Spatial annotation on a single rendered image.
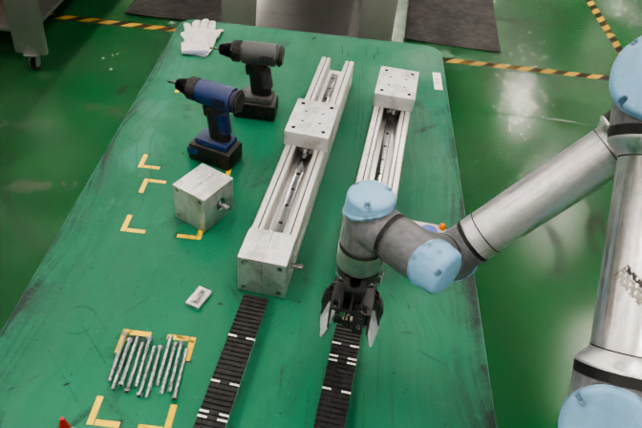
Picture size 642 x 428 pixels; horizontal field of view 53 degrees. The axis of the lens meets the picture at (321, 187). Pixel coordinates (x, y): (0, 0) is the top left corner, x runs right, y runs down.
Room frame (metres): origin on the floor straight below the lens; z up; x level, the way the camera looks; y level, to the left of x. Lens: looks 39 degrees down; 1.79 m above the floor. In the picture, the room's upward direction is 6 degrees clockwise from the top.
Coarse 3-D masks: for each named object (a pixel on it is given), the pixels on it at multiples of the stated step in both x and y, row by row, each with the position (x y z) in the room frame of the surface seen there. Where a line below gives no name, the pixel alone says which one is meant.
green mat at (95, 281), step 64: (192, 64) 1.79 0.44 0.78; (384, 64) 1.93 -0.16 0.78; (128, 128) 1.41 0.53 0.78; (192, 128) 1.45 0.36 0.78; (256, 128) 1.48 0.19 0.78; (448, 128) 1.58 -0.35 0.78; (128, 192) 1.16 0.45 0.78; (256, 192) 1.21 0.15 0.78; (320, 192) 1.23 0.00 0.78; (448, 192) 1.29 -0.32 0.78; (64, 256) 0.93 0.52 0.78; (128, 256) 0.95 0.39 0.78; (192, 256) 0.97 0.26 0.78; (320, 256) 1.01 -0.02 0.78; (64, 320) 0.77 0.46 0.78; (128, 320) 0.78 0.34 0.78; (192, 320) 0.80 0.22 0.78; (384, 320) 0.85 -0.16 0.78; (448, 320) 0.87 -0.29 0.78; (0, 384) 0.62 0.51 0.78; (64, 384) 0.63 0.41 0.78; (192, 384) 0.66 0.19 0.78; (256, 384) 0.67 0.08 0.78; (320, 384) 0.69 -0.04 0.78; (384, 384) 0.70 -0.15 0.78; (448, 384) 0.72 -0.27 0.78
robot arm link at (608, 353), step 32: (640, 64) 0.71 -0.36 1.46; (640, 96) 0.68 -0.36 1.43; (640, 128) 0.66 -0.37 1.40; (640, 160) 0.64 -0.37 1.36; (640, 192) 0.62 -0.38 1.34; (608, 224) 0.62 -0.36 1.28; (640, 224) 0.59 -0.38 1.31; (608, 256) 0.58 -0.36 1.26; (640, 256) 0.56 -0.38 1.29; (608, 288) 0.55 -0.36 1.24; (640, 288) 0.54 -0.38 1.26; (608, 320) 0.52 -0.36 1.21; (640, 320) 0.51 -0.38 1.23; (608, 352) 0.49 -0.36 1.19; (640, 352) 0.49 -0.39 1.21; (576, 384) 0.48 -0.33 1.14; (608, 384) 0.46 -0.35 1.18; (640, 384) 0.45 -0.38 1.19; (576, 416) 0.44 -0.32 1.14; (608, 416) 0.43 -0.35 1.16; (640, 416) 0.42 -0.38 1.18
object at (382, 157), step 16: (384, 112) 1.56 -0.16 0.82; (400, 112) 1.51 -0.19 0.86; (384, 128) 1.48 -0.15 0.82; (400, 128) 1.43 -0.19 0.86; (368, 144) 1.34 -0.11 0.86; (384, 144) 1.39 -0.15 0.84; (400, 144) 1.35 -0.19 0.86; (368, 160) 1.27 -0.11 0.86; (384, 160) 1.31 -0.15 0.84; (400, 160) 1.28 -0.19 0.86; (368, 176) 1.21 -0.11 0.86; (384, 176) 1.27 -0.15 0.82; (336, 272) 0.96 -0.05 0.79
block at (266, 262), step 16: (256, 240) 0.94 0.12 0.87; (272, 240) 0.95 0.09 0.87; (288, 240) 0.95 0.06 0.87; (240, 256) 0.89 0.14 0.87; (256, 256) 0.90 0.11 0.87; (272, 256) 0.90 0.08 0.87; (288, 256) 0.91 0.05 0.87; (240, 272) 0.89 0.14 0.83; (256, 272) 0.89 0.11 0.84; (272, 272) 0.88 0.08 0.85; (288, 272) 0.90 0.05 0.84; (240, 288) 0.89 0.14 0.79; (256, 288) 0.89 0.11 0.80; (272, 288) 0.88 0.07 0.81
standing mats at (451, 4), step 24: (144, 0) 3.90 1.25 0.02; (168, 0) 3.94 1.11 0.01; (192, 0) 3.98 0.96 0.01; (216, 0) 4.02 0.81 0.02; (432, 0) 4.41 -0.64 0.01; (456, 0) 4.45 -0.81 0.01; (480, 0) 4.50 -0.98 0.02; (408, 24) 3.98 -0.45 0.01; (432, 24) 4.01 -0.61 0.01; (456, 24) 4.05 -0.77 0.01; (480, 24) 4.09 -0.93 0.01; (480, 48) 3.74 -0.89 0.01
